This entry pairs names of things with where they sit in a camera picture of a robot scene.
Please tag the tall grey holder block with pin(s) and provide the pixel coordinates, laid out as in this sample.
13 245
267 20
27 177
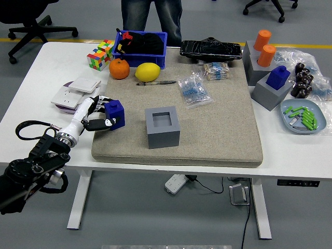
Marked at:
250 67

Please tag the black cloth pile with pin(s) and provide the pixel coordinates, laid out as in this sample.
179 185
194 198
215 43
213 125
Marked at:
147 44

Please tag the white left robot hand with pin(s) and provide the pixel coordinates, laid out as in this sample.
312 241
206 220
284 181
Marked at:
79 116

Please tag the black office chair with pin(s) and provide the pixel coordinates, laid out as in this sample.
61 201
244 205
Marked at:
23 10
272 3

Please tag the silver metal bracket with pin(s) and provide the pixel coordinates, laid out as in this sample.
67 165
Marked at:
238 194

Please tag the black cylindrical capacitor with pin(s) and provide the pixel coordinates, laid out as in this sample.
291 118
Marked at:
308 90
301 77
300 68
306 72
297 88
302 94
309 79

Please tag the clear bag of blue resistors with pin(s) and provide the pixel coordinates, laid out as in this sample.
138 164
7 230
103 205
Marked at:
194 90

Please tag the green battery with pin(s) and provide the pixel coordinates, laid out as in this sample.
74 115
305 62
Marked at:
297 109
288 110
306 110
309 113
309 122
308 118
310 126
295 114

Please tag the grey-brown table mat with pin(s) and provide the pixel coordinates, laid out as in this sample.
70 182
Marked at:
220 129

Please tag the person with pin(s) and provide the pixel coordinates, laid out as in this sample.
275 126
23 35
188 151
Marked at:
168 20

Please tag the light blue plate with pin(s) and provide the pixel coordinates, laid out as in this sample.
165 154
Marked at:
286 120

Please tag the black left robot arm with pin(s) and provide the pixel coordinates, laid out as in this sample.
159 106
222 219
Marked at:
44 153

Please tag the yellow lemon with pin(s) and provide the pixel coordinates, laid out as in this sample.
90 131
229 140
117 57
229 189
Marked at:
147 72

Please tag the orange fruit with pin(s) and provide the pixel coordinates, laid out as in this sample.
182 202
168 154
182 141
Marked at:
119 68

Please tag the white wall socket panel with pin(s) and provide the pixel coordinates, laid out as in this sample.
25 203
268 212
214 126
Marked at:
64 97

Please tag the grey square seal holder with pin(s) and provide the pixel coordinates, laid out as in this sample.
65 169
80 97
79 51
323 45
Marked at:
163 137
267 98

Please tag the orange cylinder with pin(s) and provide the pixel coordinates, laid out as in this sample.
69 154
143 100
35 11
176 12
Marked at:
262 40
266 55

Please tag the white wall switch panel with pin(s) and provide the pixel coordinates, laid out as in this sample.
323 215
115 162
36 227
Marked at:
84 84

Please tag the small silver metal piece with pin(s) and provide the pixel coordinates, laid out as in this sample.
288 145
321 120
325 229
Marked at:
293 122

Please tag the bundle of taped resistors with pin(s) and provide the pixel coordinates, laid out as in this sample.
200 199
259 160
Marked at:
215 71

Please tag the white power strip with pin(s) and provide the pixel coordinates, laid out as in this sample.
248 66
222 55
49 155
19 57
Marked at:
176 183

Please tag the colourful puzzle cube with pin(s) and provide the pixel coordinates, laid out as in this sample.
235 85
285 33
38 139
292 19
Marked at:
97 61
106 46

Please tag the blue plastic bin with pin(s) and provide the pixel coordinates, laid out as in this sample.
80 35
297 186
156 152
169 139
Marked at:
147 61

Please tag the black rearview mirror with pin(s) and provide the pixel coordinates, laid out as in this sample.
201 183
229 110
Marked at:
210 50

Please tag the clear plastic parts bag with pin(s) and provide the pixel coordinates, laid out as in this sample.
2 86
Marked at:
323 89
298 55

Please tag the red tag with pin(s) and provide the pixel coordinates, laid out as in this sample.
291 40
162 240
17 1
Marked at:
127 35

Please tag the black ballpoint pen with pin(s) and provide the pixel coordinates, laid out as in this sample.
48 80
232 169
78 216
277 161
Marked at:
155 83

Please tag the black table control panel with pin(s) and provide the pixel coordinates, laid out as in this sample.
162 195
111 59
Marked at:
298 183

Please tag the black marker pen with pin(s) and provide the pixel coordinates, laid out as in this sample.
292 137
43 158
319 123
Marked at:
119 32

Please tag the blue square seal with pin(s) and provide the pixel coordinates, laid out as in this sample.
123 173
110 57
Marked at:
116 111
277 77

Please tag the white table leg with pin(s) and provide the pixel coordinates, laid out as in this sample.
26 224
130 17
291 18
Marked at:
262 212
79 202

